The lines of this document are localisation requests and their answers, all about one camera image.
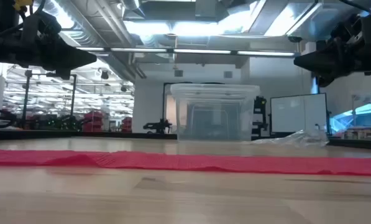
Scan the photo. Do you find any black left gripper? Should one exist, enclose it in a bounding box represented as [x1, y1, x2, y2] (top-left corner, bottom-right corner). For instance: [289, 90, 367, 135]
[0, 32, 98, 79]

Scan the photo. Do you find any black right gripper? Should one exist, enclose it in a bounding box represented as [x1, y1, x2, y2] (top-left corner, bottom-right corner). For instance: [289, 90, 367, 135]
[293, 34, 371, 88]

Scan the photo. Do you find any red crepe bandage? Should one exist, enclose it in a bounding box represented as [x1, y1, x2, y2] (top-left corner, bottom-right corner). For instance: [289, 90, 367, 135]
[0, 148, 371, 177]

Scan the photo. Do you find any whiteboard on black stand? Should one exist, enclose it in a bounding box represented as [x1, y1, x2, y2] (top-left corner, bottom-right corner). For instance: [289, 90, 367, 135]
[269, 92, 329, 135]

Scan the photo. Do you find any large red bin rack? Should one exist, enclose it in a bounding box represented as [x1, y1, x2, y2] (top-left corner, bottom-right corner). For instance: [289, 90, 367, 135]
[82, 110, 105, 133]

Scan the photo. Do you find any long ceiling light bar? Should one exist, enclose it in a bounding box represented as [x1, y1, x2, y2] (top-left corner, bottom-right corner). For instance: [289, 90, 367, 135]
[76, 46, 301, 58]

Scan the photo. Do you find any black equipment stand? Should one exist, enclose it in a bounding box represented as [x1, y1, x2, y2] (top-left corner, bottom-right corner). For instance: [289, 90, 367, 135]
[252, 95, 269, 138]

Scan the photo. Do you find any crumpled clear plastic wrapper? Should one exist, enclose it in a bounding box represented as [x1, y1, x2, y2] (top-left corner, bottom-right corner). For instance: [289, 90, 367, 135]
[243, 129, 330, 148]

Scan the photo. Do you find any shelf with small items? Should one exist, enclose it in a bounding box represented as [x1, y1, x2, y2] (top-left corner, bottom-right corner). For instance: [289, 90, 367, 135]
[342, 126, 371, 141]

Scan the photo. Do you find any small red bin rack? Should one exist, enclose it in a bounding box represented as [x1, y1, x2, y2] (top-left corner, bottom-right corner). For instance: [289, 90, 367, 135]
[121, 116, 133, 133]

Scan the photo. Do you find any clear plastic storage box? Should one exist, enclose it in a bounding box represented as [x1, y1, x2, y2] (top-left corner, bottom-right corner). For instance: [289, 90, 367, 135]
[170, 83, 261, 142]

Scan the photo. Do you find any black gantry frame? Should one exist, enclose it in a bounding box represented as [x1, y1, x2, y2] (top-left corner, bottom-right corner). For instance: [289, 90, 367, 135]
[21, 69, 78, 129]

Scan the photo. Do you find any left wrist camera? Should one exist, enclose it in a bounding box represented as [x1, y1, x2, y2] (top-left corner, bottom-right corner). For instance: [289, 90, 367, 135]
[21, 11, 62, 40]

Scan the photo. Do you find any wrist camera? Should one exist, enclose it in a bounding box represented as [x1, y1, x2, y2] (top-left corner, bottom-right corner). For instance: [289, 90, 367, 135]
[21, 11, 62, 40]
[329, 14, 365, 43]

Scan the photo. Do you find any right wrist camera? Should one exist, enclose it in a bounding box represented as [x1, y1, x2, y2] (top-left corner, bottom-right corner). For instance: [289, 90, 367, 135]
[329, 14, 365, 43]

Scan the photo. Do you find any yellow cable tag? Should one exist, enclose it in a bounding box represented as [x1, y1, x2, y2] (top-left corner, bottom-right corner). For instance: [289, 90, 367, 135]
[12, 0, 34, 12]

